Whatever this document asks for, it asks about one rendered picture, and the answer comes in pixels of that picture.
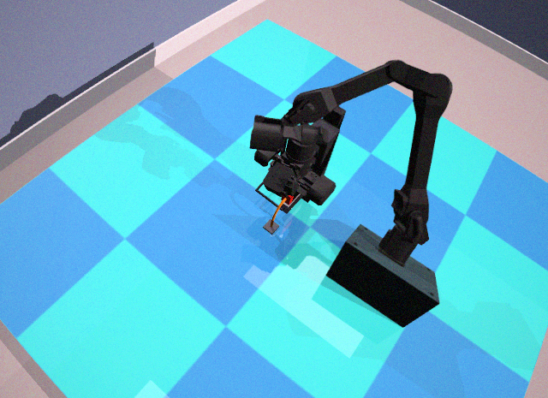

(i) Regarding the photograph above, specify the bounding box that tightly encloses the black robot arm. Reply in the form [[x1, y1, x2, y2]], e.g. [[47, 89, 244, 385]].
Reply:
[[249, 60, 453, 267]]

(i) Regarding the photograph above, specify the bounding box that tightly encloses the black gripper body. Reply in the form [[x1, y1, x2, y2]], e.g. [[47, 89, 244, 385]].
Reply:
[[254, 147, 337, 205]]

